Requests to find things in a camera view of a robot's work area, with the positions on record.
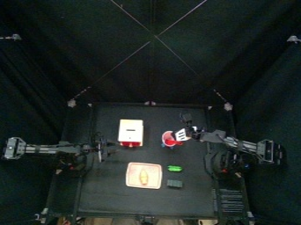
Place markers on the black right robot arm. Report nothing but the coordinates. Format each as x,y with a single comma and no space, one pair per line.
243,145

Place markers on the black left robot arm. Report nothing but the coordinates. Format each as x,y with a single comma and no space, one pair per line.
44,148

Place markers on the red plastic cup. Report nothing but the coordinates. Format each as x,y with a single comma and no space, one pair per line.
169,141

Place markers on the blue cup stand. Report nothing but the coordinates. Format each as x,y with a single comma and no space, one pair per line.
172,147

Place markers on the red wooden drawer box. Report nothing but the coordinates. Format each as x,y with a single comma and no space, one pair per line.
130,132

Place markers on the yellow toy corn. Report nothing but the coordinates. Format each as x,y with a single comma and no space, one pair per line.
144,176

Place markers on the green toy vegetable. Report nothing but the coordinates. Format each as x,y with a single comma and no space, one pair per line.
175,168

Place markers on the beige cutting board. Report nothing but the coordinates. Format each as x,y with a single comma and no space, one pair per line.
136,181

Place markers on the grey table corner clamp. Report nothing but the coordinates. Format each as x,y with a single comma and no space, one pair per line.
72,103
228,106

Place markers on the grey cube with red dot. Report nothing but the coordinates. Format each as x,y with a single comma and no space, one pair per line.
175,183

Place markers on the black panel with white text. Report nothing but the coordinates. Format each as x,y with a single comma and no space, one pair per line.
231,202

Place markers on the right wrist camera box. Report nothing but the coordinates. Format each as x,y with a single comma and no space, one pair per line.
188,117

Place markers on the grey frame corner bracket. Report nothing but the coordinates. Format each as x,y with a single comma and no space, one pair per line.
15,37
294,38

